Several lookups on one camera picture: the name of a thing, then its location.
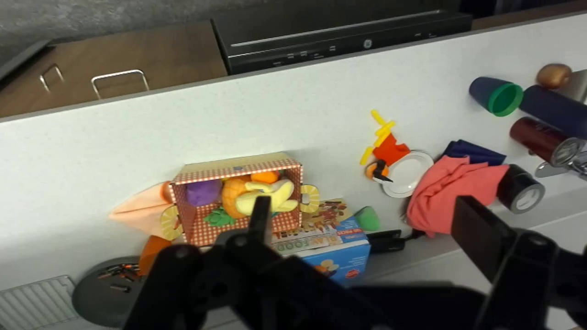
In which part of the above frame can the dark blue green cup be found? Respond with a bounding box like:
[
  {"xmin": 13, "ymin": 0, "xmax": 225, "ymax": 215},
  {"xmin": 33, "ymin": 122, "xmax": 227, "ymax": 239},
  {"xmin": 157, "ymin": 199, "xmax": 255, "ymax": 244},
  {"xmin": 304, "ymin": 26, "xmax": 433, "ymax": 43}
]
[{"xmin": 467, "ymin": 78, "xmax": 524, "ymax": 118}]

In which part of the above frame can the blue toy blocks box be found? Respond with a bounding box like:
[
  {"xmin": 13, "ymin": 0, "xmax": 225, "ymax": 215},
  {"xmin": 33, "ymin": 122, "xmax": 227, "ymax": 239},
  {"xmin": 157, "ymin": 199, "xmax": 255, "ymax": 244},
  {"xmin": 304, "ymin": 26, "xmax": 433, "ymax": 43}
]
[{"xmin": 271, "ymin": 200, "xmax": 370, "ymax": 287}]

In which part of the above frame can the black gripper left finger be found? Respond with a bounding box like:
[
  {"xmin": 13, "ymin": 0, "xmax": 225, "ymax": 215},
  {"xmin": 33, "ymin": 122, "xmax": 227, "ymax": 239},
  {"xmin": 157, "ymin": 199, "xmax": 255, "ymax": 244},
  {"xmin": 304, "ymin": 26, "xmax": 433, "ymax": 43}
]
[{"xmin": 247, "ymin": 197, "xmax": 271, "ymax": 243}]

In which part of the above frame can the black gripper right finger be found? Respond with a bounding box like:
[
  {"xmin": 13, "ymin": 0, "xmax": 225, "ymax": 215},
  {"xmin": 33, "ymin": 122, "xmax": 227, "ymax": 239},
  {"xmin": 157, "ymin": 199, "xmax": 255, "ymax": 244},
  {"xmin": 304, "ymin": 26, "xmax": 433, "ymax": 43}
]
[{"xmin": 451, "ymin": 197, "xmax": 515, "ymax": 283}]

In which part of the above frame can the yellow toy fry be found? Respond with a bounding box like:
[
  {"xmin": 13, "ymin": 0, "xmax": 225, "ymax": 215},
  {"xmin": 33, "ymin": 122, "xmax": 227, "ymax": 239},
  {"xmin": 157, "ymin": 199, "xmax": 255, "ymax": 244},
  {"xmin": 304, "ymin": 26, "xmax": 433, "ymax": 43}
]
[{"xmin": 370, "ymin": 111, "xmax": 396, "ymax": 145}]

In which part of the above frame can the white plate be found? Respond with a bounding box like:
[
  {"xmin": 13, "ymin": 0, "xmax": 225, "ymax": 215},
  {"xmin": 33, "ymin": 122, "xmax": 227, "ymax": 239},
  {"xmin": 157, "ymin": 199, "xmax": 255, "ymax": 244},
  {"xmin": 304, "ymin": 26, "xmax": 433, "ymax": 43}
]
[{"xmin": 381, "ymin": 151, "xmax": 433, "ymax": 199}]

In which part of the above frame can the black tape roll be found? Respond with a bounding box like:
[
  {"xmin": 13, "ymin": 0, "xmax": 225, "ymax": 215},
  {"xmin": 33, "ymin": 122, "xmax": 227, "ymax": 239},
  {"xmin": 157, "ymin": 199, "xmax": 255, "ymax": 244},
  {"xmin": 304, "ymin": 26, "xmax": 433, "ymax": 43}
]
[{"xmin": 497, "ymin": 166, "xmax": 544, "ymax": 215}]

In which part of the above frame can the green sponge toy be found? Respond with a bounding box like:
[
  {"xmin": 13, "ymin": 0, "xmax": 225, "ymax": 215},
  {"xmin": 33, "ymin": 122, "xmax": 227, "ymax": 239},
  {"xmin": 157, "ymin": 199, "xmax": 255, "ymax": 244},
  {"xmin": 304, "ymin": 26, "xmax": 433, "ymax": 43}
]
[{"xmin": 354, "ymin": 206, "xmax": 381, "ymax": 232}]

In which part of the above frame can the dark grey round plate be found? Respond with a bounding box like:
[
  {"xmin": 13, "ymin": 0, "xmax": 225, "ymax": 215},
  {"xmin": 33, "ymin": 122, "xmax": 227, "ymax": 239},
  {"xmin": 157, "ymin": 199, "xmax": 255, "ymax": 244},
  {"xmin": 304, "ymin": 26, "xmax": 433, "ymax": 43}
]
[{"xmin": 71, "ymin": 257, "xmax": 143, "ymax": 329}]

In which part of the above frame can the checkered cardboard toy tray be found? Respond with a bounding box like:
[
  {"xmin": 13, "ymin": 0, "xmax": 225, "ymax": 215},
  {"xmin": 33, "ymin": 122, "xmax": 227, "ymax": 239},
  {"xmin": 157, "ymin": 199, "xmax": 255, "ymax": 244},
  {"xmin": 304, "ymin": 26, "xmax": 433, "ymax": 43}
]
[{"xmin": 170, "ymin": 153, "xmax": 302, "ymax": 248}]

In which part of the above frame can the navy blue cloth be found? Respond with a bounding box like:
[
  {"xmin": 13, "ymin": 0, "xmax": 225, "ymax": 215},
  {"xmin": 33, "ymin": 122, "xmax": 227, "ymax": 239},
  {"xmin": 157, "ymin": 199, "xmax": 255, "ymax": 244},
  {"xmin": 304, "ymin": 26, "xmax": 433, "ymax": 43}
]
[{"xmin": 440, "ymin": 140, "xmax": 506, "ymax": 166}]

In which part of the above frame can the pink cloth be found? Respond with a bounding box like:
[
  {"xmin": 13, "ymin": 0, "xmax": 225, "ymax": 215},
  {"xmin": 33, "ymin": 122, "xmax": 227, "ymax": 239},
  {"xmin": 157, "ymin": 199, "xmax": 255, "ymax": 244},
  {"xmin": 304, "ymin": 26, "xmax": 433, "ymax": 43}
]
[{"xmin": 405, "ymin": 156, "xmax": 508, "ymax": 237}]

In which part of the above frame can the maroon metallic cup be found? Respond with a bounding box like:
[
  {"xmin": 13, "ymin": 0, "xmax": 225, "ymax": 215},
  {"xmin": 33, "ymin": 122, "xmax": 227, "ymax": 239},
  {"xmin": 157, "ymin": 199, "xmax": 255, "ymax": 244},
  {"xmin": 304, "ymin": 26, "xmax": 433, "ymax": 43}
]
[{"xmin": 510, "ymin": 118, "xmax": 583, "ymax": 167}]

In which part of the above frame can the red toy piece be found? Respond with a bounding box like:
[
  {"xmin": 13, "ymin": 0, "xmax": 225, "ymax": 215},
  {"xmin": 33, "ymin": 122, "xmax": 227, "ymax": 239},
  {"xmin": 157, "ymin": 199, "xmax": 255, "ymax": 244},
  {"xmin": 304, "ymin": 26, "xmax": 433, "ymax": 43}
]
[{"xmin": 372, "ymin": 134, "xmax": 411, "ymax": 166}]

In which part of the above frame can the black built-in oven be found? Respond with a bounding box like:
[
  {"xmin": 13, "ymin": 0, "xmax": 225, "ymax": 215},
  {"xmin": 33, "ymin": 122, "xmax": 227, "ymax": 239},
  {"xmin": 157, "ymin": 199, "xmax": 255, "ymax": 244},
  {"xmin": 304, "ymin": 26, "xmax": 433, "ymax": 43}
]
[{"xmin": 211, "ymin": 0, "xmax": 471, "ymax": 74}]

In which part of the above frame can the orange plastic cup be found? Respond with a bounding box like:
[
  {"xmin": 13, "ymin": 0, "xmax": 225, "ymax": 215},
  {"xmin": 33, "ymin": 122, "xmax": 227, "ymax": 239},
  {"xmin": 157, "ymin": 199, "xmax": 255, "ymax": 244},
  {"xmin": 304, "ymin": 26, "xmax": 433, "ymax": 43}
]
[{"xmin": 137, "ymin": 237, "xmax": 170, "ymax": 277}]

